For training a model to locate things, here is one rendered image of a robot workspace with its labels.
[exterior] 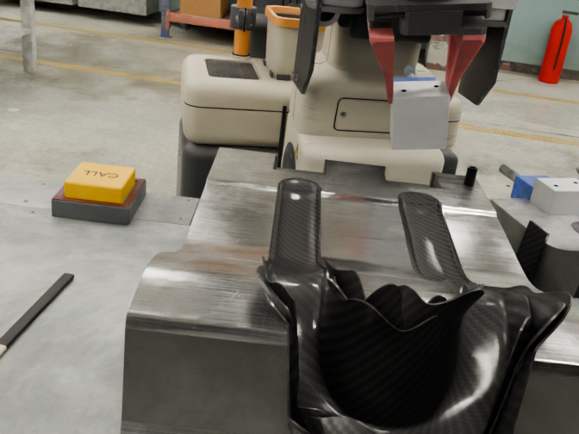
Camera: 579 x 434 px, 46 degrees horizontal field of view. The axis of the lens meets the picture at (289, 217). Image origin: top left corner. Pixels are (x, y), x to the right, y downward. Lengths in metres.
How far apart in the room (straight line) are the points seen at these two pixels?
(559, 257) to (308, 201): 0.24
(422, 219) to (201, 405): 0.31
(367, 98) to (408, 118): 0.39
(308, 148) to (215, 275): 0.64
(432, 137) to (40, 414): 0.40
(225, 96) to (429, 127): 0.67
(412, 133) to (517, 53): 5.47
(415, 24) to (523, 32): 5.49
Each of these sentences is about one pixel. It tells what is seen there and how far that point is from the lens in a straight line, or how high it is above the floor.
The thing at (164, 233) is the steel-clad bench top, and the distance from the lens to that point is 0.71.
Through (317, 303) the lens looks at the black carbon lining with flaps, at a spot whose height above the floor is 0.91.
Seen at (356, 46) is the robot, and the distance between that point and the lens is 1.03.
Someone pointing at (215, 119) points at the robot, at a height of 0.74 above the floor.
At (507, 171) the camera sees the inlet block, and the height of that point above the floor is 0.86.
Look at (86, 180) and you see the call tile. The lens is 0.74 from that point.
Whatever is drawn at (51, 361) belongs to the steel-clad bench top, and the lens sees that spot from 0.54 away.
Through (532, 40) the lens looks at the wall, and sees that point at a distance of 6.11.
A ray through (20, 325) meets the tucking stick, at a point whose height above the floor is 0.80.
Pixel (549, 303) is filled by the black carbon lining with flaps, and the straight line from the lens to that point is 0.39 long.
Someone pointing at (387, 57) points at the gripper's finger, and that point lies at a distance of 0.61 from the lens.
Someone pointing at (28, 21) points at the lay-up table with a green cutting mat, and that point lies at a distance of 4.45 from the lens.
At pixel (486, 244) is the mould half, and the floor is 0.88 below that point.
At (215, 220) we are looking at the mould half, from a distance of 0.55.
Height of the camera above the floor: 1.12
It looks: 25 degrees down
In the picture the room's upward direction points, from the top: 7 degrees clockwise
